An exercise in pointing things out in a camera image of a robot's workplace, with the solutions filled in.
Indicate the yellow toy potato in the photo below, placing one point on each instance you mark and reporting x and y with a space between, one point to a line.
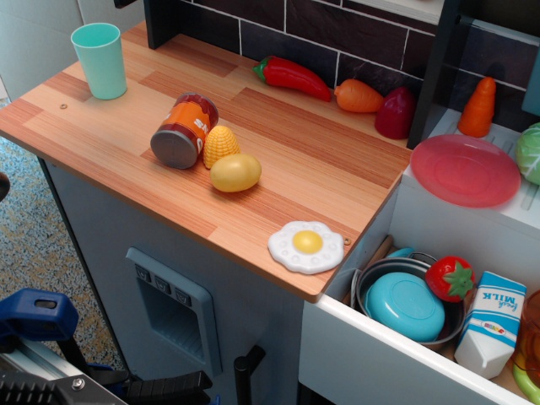
235 173

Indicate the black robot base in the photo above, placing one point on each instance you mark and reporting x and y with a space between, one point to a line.
19 387

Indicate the pink plastic plate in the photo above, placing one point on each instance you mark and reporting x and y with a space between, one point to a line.
467 172

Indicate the toy fried egg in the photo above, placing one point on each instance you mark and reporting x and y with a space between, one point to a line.
306 247

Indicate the yellow toy corn cob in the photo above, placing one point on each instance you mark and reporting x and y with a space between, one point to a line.
220 142

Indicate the orange toy soup can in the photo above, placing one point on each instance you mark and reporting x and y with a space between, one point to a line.
182 134

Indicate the red toy chili pepper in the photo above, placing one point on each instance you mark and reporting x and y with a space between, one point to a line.
283 73

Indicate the short orange toy carrot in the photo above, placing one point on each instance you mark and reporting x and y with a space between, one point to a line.
355 96

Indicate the grey toy ice dispenser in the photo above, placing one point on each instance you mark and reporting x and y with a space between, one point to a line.
180 315

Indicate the dark red toy vegetable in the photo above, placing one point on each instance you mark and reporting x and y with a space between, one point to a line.
395 117

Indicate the grey metal pot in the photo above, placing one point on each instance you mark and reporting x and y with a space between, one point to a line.
415 263

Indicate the blue plastic bowl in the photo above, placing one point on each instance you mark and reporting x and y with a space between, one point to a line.
404 303

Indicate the red toy strawberry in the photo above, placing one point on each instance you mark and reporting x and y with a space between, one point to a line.
450 279

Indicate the upright orange toy carrot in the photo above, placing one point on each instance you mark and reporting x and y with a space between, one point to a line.
477 116

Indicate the mint green plastic cup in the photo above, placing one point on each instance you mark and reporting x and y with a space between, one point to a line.
99 50

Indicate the toy milk carton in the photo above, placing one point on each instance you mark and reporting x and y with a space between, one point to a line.
489 336

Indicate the green toy cabbage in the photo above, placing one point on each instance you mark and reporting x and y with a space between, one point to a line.
527 154

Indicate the blue clamp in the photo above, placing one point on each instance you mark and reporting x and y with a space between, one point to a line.
39 316

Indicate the orange transparent toy cup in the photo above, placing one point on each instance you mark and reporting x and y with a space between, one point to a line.
526 355

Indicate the black cabinet door handle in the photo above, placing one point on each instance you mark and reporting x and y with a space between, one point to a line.
244 367

